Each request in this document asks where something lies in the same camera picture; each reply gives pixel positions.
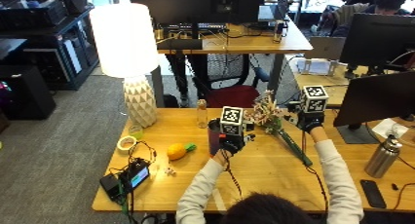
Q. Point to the black monitor with stand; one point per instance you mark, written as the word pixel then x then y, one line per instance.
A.
pixel 376 42

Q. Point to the dark maroon vase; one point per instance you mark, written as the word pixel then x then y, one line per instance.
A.
pixel 213 136

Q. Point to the small green-tinted glass cup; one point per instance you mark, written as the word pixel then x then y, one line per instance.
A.
pixel 136 131

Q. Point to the red office chair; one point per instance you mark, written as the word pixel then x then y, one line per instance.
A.
pixel 233 95

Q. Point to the the person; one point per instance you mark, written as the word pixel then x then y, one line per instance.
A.
pixel 267 207

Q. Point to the black computer monitor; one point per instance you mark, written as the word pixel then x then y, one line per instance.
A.
pixel 375 99

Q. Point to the wooden desk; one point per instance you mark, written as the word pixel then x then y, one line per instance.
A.
pixel 242 39

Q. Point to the white marker cube on left glove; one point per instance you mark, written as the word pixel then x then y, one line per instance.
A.
pixel 231 120

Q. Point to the small white toy figure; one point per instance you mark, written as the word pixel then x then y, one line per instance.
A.
pixel 170 171

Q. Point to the stainless steel water bottle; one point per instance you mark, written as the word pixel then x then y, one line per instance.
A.
pixel 383 156

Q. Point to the dried flower bouquet green stems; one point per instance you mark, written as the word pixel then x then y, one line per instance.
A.
pixel 277 123

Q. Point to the white marker cube on glove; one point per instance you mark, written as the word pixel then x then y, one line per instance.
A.
pixel 231 120
pixel 314 98

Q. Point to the white marker cube on right glove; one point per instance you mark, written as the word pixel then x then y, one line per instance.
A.
pixel 314 98

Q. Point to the large black monitor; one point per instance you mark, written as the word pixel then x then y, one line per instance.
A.
pixel 195 6

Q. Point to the small device with lit screen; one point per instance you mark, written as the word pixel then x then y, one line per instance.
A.
pixel 137 176

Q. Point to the silver laptop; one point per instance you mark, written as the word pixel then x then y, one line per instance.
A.
pixel 324 48

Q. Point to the black shelf unit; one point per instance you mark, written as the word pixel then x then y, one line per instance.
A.
pixel 56 45

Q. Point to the black cabinet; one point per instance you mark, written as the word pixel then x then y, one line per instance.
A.
pixel 26 91

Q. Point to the white table lamp faceted base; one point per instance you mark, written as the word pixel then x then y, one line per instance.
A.
pixel 128 55

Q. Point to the yellow toy pineapple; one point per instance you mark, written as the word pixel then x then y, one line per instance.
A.
pixel 179 150

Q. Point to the person's right hand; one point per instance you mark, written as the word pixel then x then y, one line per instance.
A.
pixel 310 121

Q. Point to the person's left hand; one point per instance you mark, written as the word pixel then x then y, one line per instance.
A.
pixel 231 143

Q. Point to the white paper sheet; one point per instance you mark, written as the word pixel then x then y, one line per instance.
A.
pixel 388 128

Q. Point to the clear glass bottle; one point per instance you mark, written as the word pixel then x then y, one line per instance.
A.
pixel 201 113

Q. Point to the roll of white tape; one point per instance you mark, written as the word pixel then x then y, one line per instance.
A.
pixel 126 144

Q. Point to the black smartphone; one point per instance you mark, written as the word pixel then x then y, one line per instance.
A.
pixel 372 193

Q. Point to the black power box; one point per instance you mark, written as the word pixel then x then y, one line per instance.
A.
pixel 110 185

